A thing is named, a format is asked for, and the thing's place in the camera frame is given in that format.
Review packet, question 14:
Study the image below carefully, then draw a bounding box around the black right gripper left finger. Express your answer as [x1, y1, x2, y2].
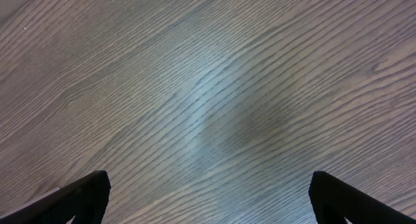
[1, 170, 111, 224]

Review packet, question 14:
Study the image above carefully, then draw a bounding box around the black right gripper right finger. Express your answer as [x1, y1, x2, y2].
[309, 171, 415, 224]

